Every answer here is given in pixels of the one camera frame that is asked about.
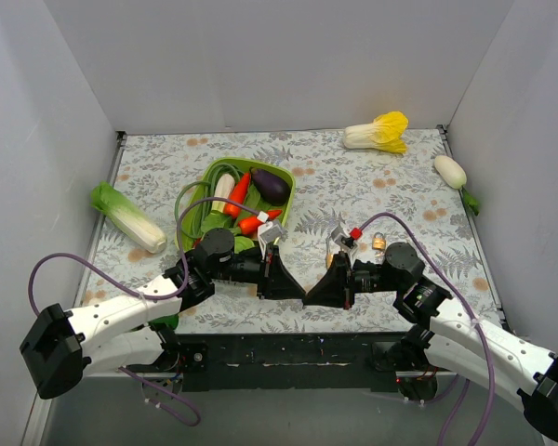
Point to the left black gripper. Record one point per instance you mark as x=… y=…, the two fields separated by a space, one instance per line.
x=268 y=273

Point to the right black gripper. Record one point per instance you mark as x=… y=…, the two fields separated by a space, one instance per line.
x=347 y=280

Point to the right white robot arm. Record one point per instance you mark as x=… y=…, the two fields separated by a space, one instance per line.
x=445 y=334

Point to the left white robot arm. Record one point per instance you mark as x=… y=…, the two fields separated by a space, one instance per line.
x=63 y=346

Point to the small brass padlock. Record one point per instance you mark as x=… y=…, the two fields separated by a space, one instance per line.
x=379 y=243

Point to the red toy chili pepper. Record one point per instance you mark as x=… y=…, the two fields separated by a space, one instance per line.
x=250 y=225

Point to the floral table mat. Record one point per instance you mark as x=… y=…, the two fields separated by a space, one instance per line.
x=332 y=186

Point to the purple toy eggplant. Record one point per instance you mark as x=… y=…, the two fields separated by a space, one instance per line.
x=273 y=189

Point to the green leafy toy in basket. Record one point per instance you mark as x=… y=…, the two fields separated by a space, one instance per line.
x=215 y=220

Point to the orange toy carrot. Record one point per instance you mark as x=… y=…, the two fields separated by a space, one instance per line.
x=238 y=196

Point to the green plastic basket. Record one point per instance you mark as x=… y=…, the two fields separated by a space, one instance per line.
x=188 y=226

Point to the white toy radish in basket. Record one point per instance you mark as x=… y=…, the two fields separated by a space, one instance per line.
x=223 y=189

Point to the green bok choy toy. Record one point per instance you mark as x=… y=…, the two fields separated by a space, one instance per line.
x=170 y=321

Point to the yellow napa cabbage toy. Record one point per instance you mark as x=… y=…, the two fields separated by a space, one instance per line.
x=384 y=133

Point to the white toy daikon radish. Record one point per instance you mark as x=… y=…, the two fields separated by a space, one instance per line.
x=455 y=177

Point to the green napa cabbage toy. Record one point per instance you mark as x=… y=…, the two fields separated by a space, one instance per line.
x=127 y=217

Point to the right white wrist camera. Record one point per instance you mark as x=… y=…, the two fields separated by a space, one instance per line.
x=344 y=240

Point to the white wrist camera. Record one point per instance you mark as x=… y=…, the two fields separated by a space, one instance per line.
x=344 y=240
x=268 y=233

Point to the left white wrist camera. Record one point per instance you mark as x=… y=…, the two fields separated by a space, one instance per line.
x=268 y=233

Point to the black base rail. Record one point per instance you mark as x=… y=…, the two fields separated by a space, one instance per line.
x=379 y=362

